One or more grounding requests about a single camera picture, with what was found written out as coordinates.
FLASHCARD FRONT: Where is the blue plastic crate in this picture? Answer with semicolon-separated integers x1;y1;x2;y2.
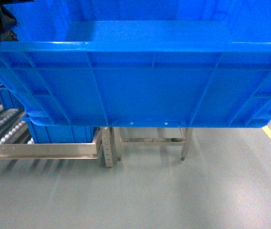
0;0;271;128

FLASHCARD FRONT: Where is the steel roller conveyor shelf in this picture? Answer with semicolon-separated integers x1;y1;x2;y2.
0;104;115;167

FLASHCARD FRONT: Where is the steel frame table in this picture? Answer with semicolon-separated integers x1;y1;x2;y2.
112;127;194;161

